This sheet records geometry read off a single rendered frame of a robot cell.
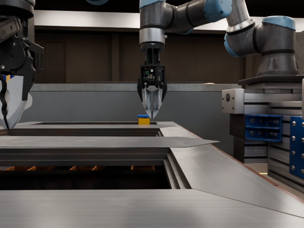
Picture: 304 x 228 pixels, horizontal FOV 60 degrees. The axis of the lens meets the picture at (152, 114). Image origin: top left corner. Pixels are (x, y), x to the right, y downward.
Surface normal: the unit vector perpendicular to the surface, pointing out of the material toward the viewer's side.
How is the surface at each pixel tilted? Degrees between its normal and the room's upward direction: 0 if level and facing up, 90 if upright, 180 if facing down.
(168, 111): 90
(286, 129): 90
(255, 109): 90
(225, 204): 0
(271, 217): 0
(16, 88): 90
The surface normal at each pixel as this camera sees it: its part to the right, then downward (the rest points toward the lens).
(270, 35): -0.76, 0.02
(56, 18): 0.09, 0.04
